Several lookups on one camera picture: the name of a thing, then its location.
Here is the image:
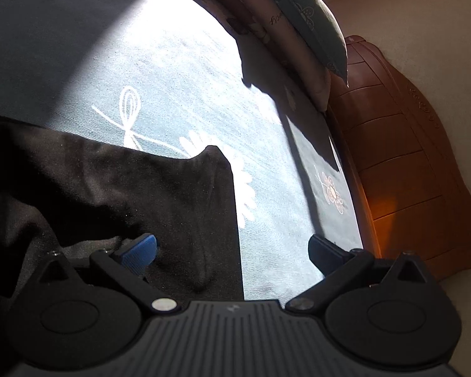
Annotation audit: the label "blue pillow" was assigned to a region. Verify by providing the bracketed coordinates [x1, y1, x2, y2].
[255, 0, 351, 88]

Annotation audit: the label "black printed pants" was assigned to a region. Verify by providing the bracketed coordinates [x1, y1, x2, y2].
[0, 111, 245, 377]

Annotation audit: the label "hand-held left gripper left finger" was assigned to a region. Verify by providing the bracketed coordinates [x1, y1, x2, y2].
[37, 233, 180, 315]

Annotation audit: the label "wooden headboard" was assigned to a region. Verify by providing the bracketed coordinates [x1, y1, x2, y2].
[326, 35, 471, 282]

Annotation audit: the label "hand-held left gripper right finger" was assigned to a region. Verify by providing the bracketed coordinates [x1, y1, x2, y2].
[286, 234, 439, 316]

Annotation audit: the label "blue floral bed sheet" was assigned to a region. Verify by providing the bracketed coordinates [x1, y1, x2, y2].
[0, 0, 364, 308]

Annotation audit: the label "pink floral folded quilt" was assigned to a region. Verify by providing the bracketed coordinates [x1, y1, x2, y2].
[176, 0, 333, 113]

